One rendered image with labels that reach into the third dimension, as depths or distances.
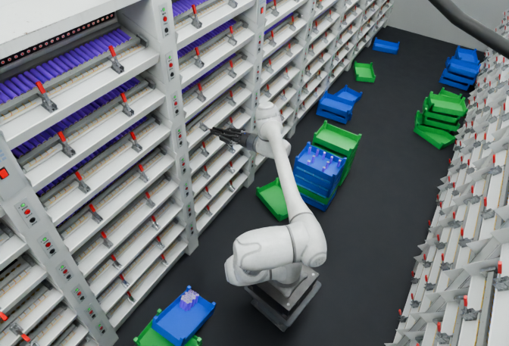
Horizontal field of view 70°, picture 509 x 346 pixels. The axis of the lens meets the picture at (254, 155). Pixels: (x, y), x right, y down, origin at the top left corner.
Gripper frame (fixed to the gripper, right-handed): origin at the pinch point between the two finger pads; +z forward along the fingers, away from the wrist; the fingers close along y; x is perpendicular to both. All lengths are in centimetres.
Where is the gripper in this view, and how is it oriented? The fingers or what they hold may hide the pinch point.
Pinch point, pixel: (217, 131)
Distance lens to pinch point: 189.0
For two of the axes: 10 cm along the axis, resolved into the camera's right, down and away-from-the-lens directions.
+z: -8.4, -2.6, 4.7
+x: -1.1, -7.8, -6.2
